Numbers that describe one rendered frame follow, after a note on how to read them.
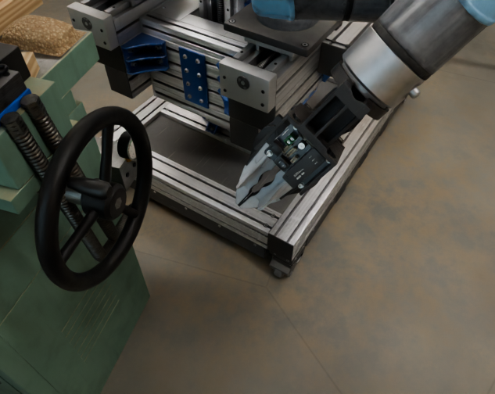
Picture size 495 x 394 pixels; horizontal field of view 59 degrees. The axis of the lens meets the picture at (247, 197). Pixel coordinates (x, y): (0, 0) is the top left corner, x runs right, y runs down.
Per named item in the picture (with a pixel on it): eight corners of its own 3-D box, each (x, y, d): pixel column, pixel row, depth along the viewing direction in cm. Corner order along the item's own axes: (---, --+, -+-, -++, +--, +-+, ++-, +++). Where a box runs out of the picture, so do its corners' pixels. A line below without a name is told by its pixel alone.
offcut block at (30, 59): (18, 69, 76) (10, 51, 73) (40, 68, 76) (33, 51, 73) (10, 84, 73) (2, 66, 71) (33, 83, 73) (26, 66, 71)
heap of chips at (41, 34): (59, 57, 78) (52, 37, 75) (-6, 44, 81) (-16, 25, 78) (87, 32, 84) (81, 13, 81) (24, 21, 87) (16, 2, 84)
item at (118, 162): (127, 191, 105) (120, 169, 99) (82, 180, 108) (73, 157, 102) (143, 168, 110) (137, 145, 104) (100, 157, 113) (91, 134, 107)
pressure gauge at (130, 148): (134, 172, 100) (126, 145, 94) (119, 168, 101) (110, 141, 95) (146, 153, 104) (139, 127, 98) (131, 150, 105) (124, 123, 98)
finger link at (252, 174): (206, 202, 52) (256, 150, 48) (224, 184, 57) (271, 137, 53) (225, 220, 52) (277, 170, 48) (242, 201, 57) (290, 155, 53)
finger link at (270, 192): (225, 220, 52) (277, 170, 48) (242, 201, 57) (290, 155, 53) (244, 238, 52) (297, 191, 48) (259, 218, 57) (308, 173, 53)
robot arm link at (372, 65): (373, 23, 46) (428, 80, 46) (341, 57, 48) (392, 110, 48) (367, 26, 39) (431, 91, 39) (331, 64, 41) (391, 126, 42)
